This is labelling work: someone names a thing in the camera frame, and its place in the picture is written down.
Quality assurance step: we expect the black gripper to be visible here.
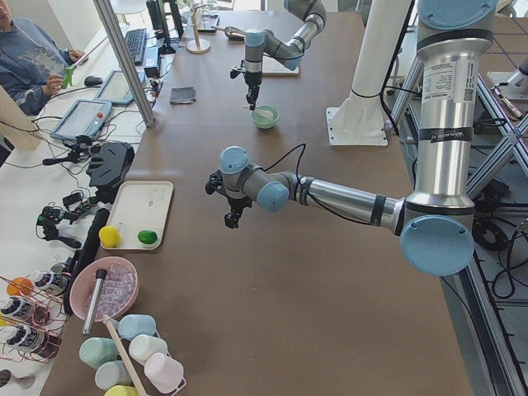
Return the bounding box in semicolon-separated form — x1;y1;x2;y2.
244;71;262;111
224;196;252;229

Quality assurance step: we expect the white ceramic spoon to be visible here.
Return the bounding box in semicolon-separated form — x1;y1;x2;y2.
252;109;274;118

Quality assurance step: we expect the light green bowl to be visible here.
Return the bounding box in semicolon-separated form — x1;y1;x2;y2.
251;106;279;130

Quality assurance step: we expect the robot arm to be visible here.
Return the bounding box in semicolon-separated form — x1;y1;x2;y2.
237;0;327;111
205;1;496;276

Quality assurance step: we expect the pink bowl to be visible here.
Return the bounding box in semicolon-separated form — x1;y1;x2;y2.
69;257;139;322

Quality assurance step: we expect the bamboo cutting board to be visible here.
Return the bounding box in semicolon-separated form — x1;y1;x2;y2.
262;56;299;76

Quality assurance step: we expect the metal scoop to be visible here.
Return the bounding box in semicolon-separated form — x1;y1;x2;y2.
214;26;246;40

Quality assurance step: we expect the grey folded cloth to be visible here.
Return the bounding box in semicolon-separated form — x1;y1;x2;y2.
169;87;196;105

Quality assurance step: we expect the wooden cup rack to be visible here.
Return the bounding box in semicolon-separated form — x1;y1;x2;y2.
186;4;211;54

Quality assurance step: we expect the green lime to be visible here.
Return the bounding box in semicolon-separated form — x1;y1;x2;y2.
137;229;158;245

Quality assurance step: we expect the beige cartoon tray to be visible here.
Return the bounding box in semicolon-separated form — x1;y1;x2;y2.
100;181;173;250

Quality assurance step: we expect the yellow lemon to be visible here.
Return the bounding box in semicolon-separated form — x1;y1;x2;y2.
98;225;121;248

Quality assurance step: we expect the black keyboard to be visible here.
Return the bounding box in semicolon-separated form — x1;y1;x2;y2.
125;28;147;65

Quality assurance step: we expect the blue teach pendant upper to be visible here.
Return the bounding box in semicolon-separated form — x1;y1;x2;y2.
94;70;134;106

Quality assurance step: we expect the blue teach pendant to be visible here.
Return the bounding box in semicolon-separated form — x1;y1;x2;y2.
94;70;134;106
50;100;112;141

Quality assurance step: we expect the metal muddler tool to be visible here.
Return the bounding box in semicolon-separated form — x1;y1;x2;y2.
82;269;107;336

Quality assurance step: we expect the blue plastic cup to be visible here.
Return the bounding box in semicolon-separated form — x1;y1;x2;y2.
118;313;157;341

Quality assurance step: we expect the white plastic cup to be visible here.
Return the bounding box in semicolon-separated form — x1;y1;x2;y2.
129;334;168;365

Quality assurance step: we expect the black computer mouse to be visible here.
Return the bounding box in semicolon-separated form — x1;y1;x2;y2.
84;75;103;87

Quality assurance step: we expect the pink plastic cup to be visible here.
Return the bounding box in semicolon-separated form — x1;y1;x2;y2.
144;352;186;394

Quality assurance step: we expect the blue teach pendant lower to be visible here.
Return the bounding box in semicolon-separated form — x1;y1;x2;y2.
50;100;112;141

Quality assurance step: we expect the green plastic cup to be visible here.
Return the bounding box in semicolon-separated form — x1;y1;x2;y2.
78;337;118;369

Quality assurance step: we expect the seated person in blue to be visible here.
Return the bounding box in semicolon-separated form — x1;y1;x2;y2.
1;1;85;116

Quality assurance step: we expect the orange fruit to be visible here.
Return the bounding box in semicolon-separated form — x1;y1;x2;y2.
7;277;34;296

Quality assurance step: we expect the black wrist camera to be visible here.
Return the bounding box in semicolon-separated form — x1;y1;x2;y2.
205;170;227;196
229;59;246;79

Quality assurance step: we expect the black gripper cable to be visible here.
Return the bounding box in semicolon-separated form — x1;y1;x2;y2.
262;143;375;226

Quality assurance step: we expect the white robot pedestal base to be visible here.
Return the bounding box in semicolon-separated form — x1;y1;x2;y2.
327;0;413;146

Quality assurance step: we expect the aluminium frame post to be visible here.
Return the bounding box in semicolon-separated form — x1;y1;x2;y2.
93;0;155;128

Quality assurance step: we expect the copper wire bottle rack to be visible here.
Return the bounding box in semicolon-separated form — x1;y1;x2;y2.
1;276;68;364

